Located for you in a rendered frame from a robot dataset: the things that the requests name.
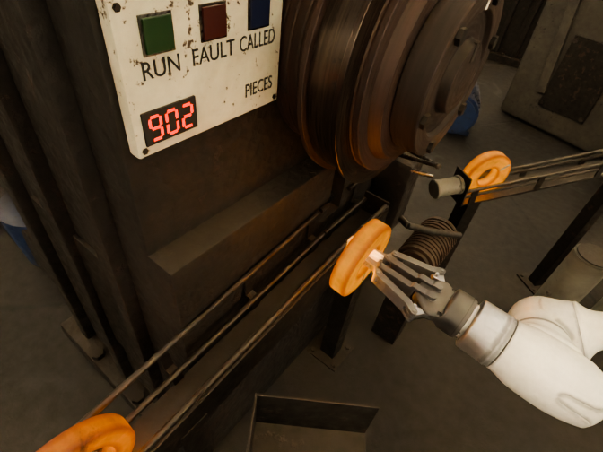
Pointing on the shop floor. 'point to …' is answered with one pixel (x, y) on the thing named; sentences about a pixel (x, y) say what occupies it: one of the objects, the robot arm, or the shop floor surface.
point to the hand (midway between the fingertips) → (363, 252)
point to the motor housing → (415, 246)
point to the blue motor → (467, 114)
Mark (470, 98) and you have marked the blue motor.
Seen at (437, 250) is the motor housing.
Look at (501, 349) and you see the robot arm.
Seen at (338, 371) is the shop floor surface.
